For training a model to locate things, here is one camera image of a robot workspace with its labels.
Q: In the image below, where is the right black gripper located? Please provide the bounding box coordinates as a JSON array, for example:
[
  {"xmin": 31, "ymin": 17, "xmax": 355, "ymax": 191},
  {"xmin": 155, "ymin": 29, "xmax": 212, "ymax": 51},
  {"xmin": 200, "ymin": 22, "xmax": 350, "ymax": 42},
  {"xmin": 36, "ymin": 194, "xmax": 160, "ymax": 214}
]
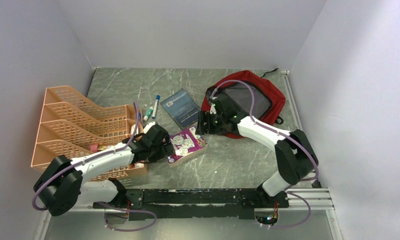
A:
[{"xmin": 195, "ymin": 110, "xmax": 226, "ymax": 136}]

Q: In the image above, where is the purple sticker book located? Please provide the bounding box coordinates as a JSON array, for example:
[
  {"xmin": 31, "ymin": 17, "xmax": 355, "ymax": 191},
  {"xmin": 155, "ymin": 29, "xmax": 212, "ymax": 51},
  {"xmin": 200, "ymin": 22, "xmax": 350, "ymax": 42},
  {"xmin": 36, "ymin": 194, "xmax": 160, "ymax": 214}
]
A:
[{"xmin": 167, "ymin": 126, "xmax": 208, "ymax": 168}]

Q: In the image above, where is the red student backpack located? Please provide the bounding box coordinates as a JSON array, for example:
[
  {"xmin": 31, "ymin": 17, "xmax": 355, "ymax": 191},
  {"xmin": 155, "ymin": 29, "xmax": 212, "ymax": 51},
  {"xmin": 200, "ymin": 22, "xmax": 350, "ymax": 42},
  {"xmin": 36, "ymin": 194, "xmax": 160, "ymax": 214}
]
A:
[{"xmin": 202, "ymin": 70, "xmax": 286, "ymax": 139}]

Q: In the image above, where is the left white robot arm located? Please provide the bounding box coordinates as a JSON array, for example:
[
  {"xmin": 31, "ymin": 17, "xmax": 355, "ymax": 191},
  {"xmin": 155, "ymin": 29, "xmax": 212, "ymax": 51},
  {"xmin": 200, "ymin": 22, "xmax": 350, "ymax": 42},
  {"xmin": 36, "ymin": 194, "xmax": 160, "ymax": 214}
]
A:
[{"xmin": 32, "ymin": 124, "xmax": 174, "ymax": 217}]

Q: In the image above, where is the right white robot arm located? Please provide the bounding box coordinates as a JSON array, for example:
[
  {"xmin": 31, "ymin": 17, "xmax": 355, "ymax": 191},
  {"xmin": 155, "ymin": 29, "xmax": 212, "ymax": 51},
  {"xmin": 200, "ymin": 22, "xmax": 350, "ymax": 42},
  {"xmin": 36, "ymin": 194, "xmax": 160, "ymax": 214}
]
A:
[{"xmin": 196, "ymin": 93, "xmax": 319, "ymax": 207}]

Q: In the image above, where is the dark blue notebook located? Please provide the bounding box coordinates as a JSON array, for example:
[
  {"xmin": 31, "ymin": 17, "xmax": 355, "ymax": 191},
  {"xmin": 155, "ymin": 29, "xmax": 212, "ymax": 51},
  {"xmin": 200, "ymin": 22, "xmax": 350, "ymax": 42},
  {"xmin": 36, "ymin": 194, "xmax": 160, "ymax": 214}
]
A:
[{"xmin": 160, "ymin": 88, "xmax": 200, "ymax": 130}]

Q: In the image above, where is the blue tipped white marker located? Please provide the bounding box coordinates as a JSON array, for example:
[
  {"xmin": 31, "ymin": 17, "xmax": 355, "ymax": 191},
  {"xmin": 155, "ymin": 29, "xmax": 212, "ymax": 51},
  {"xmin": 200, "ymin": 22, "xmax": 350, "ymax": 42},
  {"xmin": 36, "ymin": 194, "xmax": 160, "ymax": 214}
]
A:
[{"xmin": 151, "ymin": 95, "xmax": 160, "ymax": 119}]

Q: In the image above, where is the orange plastic file organizer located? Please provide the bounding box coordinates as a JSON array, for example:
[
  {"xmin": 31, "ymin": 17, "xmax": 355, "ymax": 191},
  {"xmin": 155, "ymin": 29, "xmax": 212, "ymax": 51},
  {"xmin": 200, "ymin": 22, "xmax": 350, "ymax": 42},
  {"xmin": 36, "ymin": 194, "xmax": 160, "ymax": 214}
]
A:
[{"xmin": 30, "ymin": 85, "xmax": 141, "ymax": 172}]

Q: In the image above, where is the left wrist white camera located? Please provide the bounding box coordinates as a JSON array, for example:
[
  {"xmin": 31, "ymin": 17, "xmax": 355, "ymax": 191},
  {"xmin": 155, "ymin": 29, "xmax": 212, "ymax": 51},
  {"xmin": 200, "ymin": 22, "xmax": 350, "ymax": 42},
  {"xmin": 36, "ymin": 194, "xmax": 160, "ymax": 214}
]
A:
[{"xmin": 143, "ymin": 121, "xmax": 157, "ymax": 134}]

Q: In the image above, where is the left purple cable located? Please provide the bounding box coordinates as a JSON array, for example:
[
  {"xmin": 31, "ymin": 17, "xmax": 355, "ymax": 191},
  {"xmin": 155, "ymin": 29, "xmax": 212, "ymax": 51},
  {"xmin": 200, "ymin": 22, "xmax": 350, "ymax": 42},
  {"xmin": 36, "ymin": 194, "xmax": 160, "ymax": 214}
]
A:
[{"xmin": 31, "ymin": 101, "xmax": 158, "ymax": 232}]

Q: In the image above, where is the purple cable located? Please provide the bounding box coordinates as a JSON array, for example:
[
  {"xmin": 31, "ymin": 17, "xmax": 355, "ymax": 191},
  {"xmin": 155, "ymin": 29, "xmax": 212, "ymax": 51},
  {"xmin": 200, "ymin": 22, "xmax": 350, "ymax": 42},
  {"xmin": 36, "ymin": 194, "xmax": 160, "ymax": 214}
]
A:
[
  {"xmin": 209, "ymin": 80, "xmax": 320, "ymax": 230},
  {"xmin": 31, "ymin": 101, "xmax": 158, "ymax": 232}
]

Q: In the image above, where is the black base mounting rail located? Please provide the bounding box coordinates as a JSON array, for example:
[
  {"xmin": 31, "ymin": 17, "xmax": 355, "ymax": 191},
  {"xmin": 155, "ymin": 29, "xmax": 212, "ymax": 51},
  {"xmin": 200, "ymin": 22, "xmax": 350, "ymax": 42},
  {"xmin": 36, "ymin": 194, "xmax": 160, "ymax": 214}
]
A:
[{"xmin": 108, "ymin": 188, "xmax": 289, "ymax": 221}]

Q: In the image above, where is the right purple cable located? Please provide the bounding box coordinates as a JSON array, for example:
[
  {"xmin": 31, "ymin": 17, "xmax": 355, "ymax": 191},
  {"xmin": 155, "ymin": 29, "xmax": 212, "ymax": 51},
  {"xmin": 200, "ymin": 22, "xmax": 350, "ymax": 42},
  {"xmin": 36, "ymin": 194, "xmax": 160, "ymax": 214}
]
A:
[{"xmin": 209, "ymin": 80, "xmax": 320, "ymax": 230}]

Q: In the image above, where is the aluminium frame rail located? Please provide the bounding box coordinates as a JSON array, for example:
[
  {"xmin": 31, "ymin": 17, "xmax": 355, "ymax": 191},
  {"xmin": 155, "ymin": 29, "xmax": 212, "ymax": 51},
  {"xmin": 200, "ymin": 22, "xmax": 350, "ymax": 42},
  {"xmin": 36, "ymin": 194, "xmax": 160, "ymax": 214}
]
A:
[{"xmin": 40, "ymin": 182, "xmax": 343, "ymax": 240}]

